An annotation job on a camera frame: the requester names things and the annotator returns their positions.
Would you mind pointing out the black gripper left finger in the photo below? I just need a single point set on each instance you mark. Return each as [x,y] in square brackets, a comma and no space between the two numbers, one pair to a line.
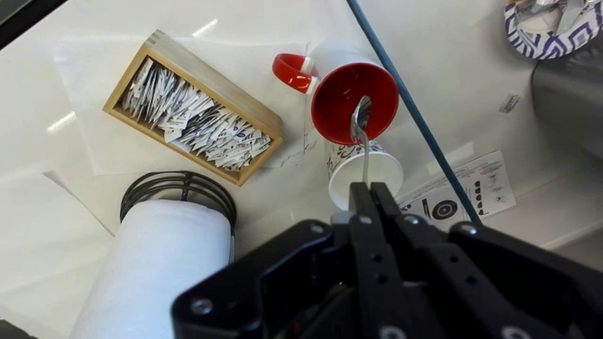
[371,263]

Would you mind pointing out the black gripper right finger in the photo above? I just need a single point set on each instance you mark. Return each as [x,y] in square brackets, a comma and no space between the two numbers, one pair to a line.
[440,282]

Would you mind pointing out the silver metal spoon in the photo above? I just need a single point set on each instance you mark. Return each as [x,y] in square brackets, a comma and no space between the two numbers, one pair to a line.
[361,118]

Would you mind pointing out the white paper cup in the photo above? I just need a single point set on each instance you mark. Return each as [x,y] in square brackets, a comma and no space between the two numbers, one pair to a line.
[384,169]

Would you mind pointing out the printed target card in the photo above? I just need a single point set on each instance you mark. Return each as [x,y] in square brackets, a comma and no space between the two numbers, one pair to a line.
[484,180]

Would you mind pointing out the red ceramic mug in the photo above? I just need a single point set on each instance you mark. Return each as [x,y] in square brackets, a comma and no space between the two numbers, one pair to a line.
[337,99]

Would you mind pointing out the white paper towel roll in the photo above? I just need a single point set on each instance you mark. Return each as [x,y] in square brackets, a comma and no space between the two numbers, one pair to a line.
[152,269]

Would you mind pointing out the stainless steel container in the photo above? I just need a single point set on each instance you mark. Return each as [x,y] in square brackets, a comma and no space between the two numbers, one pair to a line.
[572,99]

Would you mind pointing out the white sugar packets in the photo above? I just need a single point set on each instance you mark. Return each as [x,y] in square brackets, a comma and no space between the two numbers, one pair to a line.
[190,115]

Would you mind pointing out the wooden packet box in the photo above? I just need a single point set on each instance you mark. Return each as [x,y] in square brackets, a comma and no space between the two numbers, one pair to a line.
[214,81]

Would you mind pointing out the blue patterned paper plate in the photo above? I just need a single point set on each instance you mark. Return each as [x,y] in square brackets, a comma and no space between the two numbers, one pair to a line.
[553,43]

